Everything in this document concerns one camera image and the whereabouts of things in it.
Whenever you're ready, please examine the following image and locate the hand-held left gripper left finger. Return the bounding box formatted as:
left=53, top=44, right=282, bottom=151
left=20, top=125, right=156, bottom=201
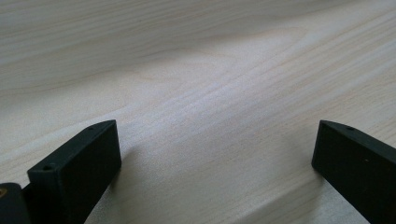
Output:
left=21, top=119, right=122, bottom=224

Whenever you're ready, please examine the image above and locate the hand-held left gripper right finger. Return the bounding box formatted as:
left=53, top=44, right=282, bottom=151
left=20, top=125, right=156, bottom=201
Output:
left=311, top=119, right=396, bottom=224

